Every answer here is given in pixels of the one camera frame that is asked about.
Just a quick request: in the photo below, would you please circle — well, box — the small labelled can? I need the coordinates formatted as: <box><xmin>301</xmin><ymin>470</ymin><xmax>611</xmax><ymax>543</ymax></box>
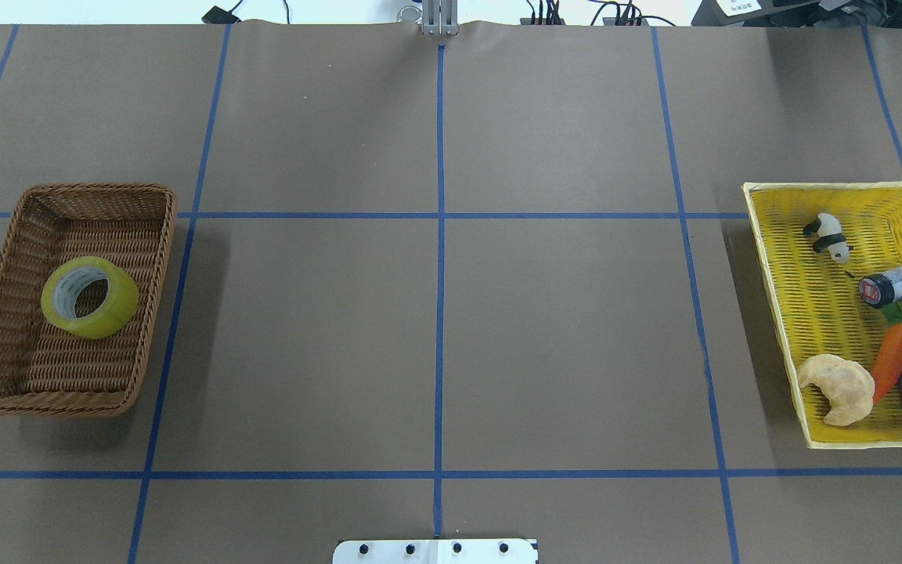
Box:
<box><xmin>857</xmin><ymin>265</ymin><xmax>902</xmax><ymax>309</ymax></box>

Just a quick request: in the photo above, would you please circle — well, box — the yellow plastic basket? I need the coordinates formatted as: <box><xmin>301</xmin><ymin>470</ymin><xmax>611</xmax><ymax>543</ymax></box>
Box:
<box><xmin>741</xmin><ymin>181</ymin><xmax>902</xmax><ymax>450</ymax></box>

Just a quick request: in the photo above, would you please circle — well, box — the toy bread croissant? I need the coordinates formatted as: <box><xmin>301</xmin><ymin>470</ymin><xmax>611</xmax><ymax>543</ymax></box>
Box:
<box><xmin>797</xmin><ymin>354</ymin><xmax>875</xmax><ymax>426</ymax></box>

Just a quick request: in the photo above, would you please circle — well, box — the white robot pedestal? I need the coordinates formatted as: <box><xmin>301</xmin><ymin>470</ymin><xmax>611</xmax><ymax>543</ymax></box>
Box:
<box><xmin>332</xmin><ymin>538</ymin><xmax>539</xmax><ymax>563</ymax></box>

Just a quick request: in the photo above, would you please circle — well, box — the panda figurine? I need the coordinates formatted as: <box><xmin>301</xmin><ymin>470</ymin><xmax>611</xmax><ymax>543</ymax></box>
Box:
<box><xmin>803</xmin><ymin>213</ymin><xmax>854</xmax><ymax>264</ymax></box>

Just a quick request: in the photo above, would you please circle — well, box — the toy carrot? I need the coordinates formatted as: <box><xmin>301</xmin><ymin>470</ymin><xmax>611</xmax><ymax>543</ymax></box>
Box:
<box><xmin>870</xmin><ymin>299</ymin><xmax>902</xmax><ymax>404</ymax></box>

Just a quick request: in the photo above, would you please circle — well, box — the brown wicker basket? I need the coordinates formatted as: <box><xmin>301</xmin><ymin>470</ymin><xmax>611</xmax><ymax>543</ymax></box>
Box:
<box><xmin>0</xmin><ymin>183</ymin><xmax>178</xmax><ymax>418</ymax></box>

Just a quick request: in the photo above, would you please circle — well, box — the aluminium frame post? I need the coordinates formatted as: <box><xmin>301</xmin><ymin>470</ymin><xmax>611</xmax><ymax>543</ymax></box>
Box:
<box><xmin>418</xmin><ymin>0</ymin><xmax>460</xmax><ymax>35</ymax></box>

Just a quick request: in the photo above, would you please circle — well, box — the clear yellow tape roll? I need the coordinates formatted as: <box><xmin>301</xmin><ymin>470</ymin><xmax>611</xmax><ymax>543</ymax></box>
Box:
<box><xmin>40</xmin><ymin>255</ymin><xmax>139</xmax><ymax>340</ymax></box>

